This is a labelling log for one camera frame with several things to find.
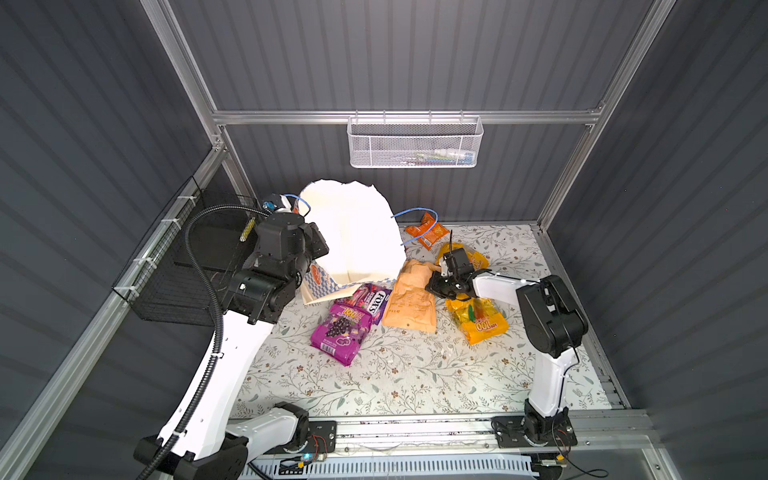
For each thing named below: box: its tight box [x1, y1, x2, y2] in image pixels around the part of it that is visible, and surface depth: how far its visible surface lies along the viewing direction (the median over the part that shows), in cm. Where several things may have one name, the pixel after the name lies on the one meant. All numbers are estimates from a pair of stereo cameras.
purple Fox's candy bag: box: [333, 283, 392, 325], surface depth 98 cm
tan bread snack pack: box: [382, 259, 441, 333], surface depth 98 cm
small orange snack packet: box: [405, 212, 451, 251], surface depth 118 cm
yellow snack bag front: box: [445, 293, 509, 345], surface depth 91 cm
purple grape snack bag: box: [310, 303, 373, 366], surface depth 87 cm
